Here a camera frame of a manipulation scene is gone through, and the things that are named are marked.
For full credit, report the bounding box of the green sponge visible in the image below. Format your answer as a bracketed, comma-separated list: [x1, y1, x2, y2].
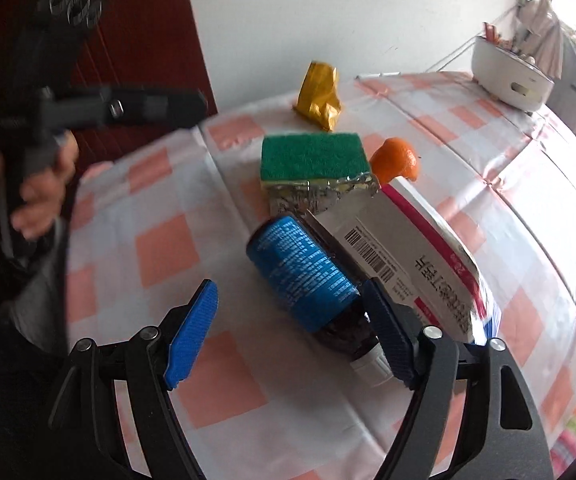
[259, 131, 371, 186]

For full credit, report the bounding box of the person's left hand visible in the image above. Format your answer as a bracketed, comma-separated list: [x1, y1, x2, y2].
[10, 131, 81, 241]

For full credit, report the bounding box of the gold foil wrapper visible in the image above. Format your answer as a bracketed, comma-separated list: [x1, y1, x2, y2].
[292, 60, 343, 133]

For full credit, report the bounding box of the dark red wooden board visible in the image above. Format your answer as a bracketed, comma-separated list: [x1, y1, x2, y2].
[0, 0, 215, 173]

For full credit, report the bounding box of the white floor appliance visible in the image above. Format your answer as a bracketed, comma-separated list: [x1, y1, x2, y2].
[549, 35, 576, 132]

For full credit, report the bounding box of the white and red box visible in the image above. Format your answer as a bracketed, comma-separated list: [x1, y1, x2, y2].
[313, 180, 503, 347]

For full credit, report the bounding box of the pink checkered tablecloth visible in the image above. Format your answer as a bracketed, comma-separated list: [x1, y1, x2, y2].
[63, 70, 576, 480]

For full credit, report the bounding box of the silver foil blister pack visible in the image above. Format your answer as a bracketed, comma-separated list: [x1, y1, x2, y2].
[263, 171, 383, 218]

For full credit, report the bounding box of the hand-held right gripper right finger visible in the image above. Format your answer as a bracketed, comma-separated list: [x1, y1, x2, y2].
[360, 276, 554, 480]

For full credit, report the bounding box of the orange mandarin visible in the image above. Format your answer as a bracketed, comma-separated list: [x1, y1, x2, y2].
[369, 137, 422, 185]

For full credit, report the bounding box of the white caddy with pens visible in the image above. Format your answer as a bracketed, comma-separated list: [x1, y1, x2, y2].
[470, 21, 559, 114]

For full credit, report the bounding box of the striped folded cloth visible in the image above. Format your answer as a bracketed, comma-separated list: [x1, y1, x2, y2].
[514, 0, 569, 80]

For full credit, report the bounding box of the blue label bottle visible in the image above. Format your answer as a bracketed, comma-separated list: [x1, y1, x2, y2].
[246, 211, 393, 387]

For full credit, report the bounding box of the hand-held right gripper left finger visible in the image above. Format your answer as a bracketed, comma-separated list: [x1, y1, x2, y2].
[48, 279, 219, 480]

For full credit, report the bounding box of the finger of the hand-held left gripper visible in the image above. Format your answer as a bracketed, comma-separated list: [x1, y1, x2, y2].
[113, 86, 209, 129]

